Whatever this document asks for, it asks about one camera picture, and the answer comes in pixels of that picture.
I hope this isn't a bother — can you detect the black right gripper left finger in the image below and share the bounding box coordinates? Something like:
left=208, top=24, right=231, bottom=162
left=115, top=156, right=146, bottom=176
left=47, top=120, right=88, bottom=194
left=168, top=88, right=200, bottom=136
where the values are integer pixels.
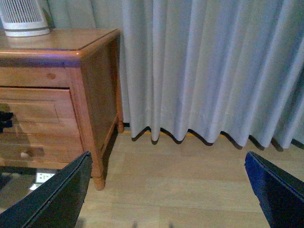
left=0, top=152, right=92, bottom=228

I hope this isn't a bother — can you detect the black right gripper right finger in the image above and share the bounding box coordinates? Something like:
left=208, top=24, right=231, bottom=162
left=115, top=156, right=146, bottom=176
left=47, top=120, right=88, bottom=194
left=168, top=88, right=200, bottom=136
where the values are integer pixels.
left=245, top=152, right=304, bottom=228

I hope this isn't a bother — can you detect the wooden drawer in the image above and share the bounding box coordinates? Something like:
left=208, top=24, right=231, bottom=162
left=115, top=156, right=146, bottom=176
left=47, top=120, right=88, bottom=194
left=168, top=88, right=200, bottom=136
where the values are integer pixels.
left=0, top=87, right=79, bottom=137
left=0, top=133, right=84, bottom=169

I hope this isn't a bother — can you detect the white power strip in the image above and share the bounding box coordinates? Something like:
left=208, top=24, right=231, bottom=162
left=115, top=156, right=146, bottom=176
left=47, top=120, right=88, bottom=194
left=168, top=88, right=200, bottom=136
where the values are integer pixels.
left=29, top=172, right=55, bottom=190

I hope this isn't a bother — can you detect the wooden nightstand cabinet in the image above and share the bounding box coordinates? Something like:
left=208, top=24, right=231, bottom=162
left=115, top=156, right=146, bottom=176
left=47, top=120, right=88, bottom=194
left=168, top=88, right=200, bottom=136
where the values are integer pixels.
left=0, top=28, right=124, bottom=190

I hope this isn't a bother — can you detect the grey curtain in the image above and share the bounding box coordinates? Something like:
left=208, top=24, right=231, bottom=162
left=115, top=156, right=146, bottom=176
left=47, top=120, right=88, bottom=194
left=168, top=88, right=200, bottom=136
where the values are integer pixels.
left=46, top=0, right=304, bottom=148

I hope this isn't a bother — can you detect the white cylindrical air purifier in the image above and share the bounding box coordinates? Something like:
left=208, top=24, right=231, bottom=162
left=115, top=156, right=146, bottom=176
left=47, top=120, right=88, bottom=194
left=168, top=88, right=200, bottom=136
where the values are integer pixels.
left=0, top=0, right=50, bottom=37

